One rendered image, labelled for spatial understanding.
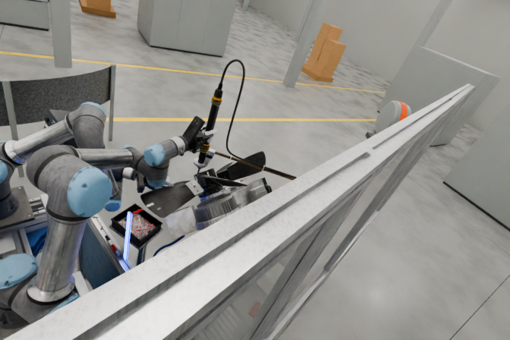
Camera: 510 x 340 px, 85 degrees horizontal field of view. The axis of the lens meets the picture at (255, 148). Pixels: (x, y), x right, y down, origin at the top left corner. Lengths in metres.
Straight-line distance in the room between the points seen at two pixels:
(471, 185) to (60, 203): 6.17
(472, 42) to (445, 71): 5.51
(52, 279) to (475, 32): 13.57
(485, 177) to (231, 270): 6.17
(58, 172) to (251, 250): 0.69
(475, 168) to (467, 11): 8.66
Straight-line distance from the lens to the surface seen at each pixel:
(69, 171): 0.83
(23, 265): 1.16
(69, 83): 3.09
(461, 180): 6.41
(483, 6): 13.84
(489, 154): 6.24
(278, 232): 0.22
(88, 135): 1.31
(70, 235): 0.92
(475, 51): 13.50
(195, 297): 0.17
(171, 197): 1.45
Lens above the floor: 2.20
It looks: 31 degrees down
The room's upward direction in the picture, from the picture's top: 20 degrees clockwise
